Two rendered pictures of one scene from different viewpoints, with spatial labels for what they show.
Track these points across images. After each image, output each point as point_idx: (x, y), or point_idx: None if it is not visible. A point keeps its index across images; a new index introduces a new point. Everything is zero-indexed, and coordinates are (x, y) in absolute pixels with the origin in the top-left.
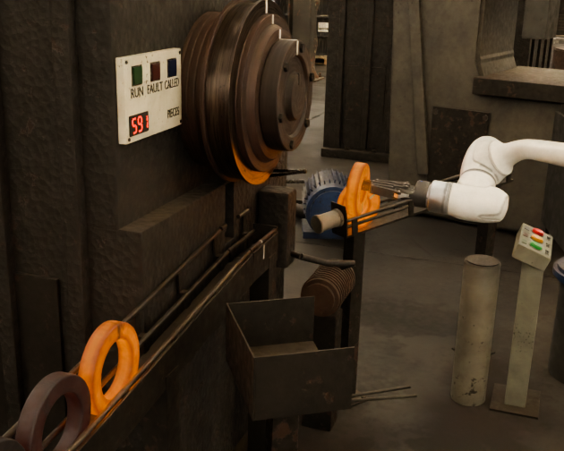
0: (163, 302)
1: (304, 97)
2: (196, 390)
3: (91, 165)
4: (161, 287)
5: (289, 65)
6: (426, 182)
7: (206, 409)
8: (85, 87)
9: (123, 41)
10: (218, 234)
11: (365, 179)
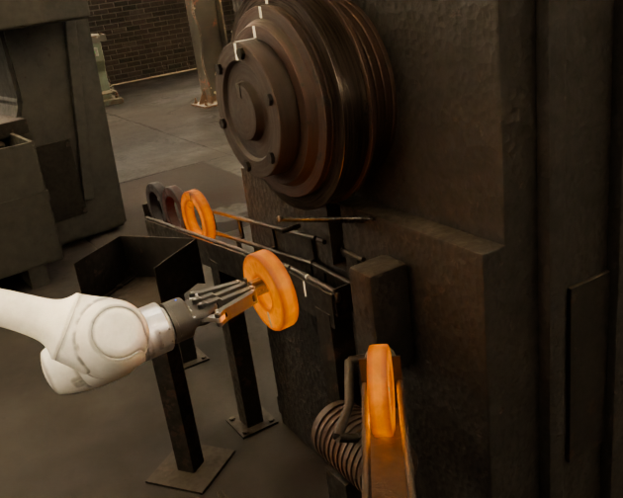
0: (264, 239)
1: (253, 120)
2: (311, 362)
3: None
4: (252, 221)
5: (237, 71)
6: (165, 301)
7: (326, 398)
8: None
9: None
10: (321, 245)
11: (258, 279)
